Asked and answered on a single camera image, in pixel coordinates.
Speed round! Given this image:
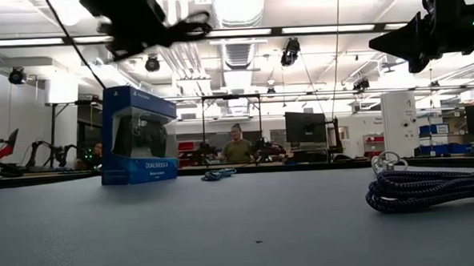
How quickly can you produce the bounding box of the white pillar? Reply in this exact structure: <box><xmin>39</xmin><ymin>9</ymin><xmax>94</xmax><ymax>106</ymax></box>
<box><xmin>380</xmin><ymin>91</ymin><xmax>421</xmax><ymax>160</ymax></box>

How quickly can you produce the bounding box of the person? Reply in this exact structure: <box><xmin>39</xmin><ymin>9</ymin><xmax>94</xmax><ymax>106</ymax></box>
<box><xmin>87</xmin><ymin>141</ymin><xmax>105</xmax><ymax>171</ymax></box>
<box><xmin>215</xmin><ymin>122</ymin><xmax>255</xmax><ymax>165</ymax></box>

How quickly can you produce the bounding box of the black background frame stand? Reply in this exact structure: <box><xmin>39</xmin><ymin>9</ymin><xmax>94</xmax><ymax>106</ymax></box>
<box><xmin>200</xmin><ymin>93</ymin><xmax>265</xmax><ymax>167</ymax></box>

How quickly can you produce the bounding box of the black ceiling camera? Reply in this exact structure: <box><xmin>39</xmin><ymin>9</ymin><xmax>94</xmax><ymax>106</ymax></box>
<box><xmin>279</xmin><ymin>36</ymin><xmax>301</xmax><ymax>67</ymax></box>
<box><xmin>144</xmin><ymin>54</ymin><xmax>162</xmax><ymax>73</ymax></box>
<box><xmin>7</xmin><ymin>66</ymin><xmax>28</xmax><ymax>86</ymax></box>
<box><xmin>352</xmin><ymin>77</ymin><xmax>371</xmax><ymax>92</ymax></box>

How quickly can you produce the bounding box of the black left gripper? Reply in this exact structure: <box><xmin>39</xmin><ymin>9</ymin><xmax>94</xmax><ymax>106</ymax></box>
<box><xmin>79</xmin><ymin>0</ymin><xmax>215</xmax><ymax>63</ymax></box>

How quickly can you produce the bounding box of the black table edge rail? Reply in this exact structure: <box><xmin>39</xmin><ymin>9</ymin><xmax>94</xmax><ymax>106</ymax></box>
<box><xmin>0</xmin><ymin>153</ymin><xmax>474</xmax><ymax>191</ymax></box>

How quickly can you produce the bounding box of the blue DualShock controller box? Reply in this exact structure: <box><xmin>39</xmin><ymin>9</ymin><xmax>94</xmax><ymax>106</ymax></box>
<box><xmin>97</xmin><ymin>83</ymin><xmax>181</xmax><ymax>187</ymax></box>

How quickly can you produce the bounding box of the black monitor stand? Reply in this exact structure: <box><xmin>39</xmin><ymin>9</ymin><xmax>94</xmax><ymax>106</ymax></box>
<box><xmin>325</xmin><ymin>116</ymin><xmax>345</xmax><ymax>155</ymax></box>

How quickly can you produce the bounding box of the teal braided USB-C cable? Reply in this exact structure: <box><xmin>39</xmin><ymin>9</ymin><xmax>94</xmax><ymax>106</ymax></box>
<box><xmin>200</xmin><ymin>167</ymin><xmax>239</xmax><ymax>183</ymax></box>

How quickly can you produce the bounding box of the silver ceiling air duct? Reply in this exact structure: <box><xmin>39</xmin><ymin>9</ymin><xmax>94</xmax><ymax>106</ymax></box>
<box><xmin>210</xmin><ymin>0</ymin><xmax>271</xmax><ymax>71</ymax></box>

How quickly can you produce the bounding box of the white USB-C cable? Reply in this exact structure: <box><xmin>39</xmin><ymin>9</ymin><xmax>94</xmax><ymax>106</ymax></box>
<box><xmin>370</xmin><ymin>150</ymin><xmax>409</xmax><ymax>175</ymax></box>

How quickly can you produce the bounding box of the black hanging arm cable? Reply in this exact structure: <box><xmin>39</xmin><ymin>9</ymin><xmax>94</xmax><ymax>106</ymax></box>
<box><xmin>45</xmin><ymin>0</ymin><xmax>107</xmax><ymax>93</ymax></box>

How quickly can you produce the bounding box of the thin black hanging cable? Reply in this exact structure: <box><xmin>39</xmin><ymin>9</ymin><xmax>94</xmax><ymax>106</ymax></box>
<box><xmin>326</xmin><ymin>0</ymin><xmax>346</xmax><ymax>120</ymax></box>

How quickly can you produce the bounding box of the black game controller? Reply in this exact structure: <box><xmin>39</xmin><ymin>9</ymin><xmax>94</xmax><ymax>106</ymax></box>
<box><xmin>111</xmin><ymin>111</ymin><xmax>170</xmax><ymax>160</ymax></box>

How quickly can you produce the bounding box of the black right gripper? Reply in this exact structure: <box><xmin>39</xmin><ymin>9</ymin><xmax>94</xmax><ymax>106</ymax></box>
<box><xmin>366</xmin><ymin>0</ymin><xmax>474</xmax><ymax>76</ymax></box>

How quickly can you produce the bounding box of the purple braided USB-C cable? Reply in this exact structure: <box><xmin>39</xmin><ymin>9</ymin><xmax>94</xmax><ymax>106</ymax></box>
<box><xmin>364</xmin><ymin>165</ymin><xmax>474</xmax><ymax>216</ymax></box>

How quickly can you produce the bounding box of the blue storage bin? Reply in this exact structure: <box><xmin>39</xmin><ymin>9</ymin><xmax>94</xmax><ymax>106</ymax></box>
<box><xmin>419</xmin><ymin>123</ymin><xmax>450</xmax><ymax>136</ymax></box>
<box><xmin>420</xmin><ymin>142</ymin><xmax>473</xmax><ymax>157</ymax></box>

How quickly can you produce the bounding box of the black overhead light rail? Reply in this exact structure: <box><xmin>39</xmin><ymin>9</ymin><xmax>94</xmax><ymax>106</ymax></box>
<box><xmin>0</xmin><ymin>19</ymin><xmax>411</xmax><ymax>50</ymax></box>

